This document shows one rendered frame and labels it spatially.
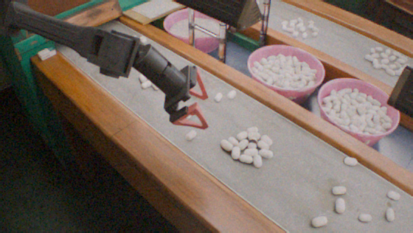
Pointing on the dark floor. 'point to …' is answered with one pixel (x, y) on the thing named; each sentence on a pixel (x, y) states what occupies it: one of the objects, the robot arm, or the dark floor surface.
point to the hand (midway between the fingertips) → (203, 110)
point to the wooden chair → (400, 7)
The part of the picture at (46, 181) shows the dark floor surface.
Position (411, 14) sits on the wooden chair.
